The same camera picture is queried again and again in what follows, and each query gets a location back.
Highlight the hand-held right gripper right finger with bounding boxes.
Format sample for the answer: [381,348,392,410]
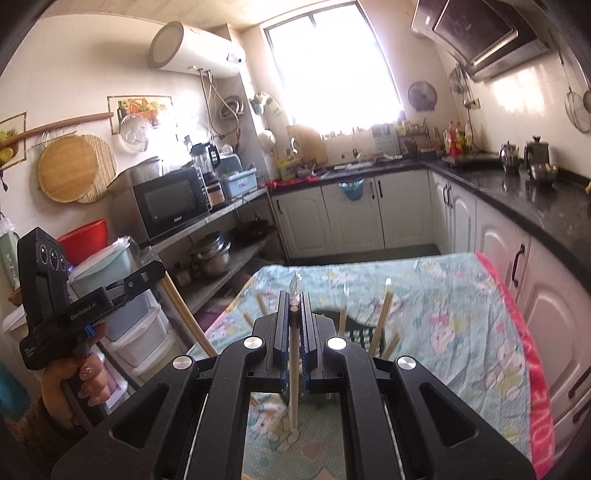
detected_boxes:
[299,302,543,480]

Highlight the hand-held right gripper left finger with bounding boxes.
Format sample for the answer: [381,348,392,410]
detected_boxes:
[50,291,293,480]

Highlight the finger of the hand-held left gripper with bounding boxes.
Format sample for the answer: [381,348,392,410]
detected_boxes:
[104,260,166,306]

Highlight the green plastic utensil holder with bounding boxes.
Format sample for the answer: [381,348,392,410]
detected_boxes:
[316,308,402,365]

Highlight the person's left forearm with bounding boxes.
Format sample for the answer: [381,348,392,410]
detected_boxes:
[0,397,93,480]

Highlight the row of hanging kitchen utensils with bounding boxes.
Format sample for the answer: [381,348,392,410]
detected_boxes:
[448,62,469,96]

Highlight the person's left hand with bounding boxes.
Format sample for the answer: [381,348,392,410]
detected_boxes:
[41,323,112,428]

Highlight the light green plastic bucket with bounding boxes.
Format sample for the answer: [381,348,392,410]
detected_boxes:
[69,242,136,296]

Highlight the white plastic drawer unit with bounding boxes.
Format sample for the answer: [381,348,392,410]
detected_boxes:
[99,286,178,384]

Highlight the red plastic basin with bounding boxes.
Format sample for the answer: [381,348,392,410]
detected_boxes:
[56,219,109,266]

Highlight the long wooden stick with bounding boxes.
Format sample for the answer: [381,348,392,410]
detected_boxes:
[159,272,219,358]

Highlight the steel cooking pot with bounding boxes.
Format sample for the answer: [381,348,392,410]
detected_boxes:
[188,232,232,278]

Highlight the black microwave oven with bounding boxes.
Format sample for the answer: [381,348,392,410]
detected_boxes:
[131,167,212,241]

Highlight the black wok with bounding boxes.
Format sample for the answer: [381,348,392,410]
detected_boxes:
[231,219,273,241]

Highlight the stone kitchen shelf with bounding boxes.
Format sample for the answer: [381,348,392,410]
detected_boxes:
[148,187,283,315]

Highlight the small grey appliance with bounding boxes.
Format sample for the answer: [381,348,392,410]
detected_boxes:
[203,182,227,210]

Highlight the round woven mat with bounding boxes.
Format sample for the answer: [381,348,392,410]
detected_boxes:
[76,134,118,204]

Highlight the round wooden cutting board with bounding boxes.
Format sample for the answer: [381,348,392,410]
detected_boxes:
[38,135,99,203]

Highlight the white kitchen cabinets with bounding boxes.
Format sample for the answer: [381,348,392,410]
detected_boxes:
[270,168,591,444]

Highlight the black blender jug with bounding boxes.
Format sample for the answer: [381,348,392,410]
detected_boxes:
[189,142,221,185]

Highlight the light blue plastic box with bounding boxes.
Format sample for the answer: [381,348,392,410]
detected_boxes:
[219,168,258,201]

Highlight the red cloth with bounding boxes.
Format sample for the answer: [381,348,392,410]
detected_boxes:
[267,179,319,191]

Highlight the cartoon printed tablecloth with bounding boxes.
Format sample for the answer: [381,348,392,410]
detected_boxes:
[189,251,557,480]

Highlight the blue hanging bag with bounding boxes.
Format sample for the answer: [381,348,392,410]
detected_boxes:
[339,180,365,202]

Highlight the long wooden rolling pin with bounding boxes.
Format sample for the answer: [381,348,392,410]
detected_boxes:
[0,111,115,151]

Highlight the yellow packet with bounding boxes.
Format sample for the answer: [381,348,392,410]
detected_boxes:
[276,156,298,182]

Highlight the blue knife block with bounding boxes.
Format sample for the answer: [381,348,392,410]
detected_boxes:
[372,126,398,155]

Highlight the spice rack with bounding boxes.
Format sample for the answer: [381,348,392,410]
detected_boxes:
[396,121,437,153]

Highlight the white water heater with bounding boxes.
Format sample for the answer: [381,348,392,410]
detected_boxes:
[147,21,243,79]

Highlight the cluster of condiment bottles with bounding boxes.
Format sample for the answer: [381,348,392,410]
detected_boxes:
[443,120,476,158]

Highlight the black stone countertop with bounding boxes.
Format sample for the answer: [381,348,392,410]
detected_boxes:
[268,157,591,278]

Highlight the kitchen window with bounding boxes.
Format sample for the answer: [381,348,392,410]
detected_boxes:
[263,0,407,134]

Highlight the steel kettle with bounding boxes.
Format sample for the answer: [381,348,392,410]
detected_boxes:
[499,141,522,174]

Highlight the black range hood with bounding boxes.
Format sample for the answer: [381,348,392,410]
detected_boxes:
[411,0,555,83]

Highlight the fruit picture wall tile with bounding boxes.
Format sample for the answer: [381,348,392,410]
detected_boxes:
[107,95,172,136]
[0,111,27,168]

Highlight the water heater hoses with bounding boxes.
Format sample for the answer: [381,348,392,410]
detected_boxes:
[201,69,242,139]

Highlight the white wall holder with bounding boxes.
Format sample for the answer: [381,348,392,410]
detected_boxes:
[252,92,283,116]

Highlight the grey wall fan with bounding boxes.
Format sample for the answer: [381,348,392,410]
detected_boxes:
[407,80,438,112]

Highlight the wire skimmer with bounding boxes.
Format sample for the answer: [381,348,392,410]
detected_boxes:
[556,41,591,139]

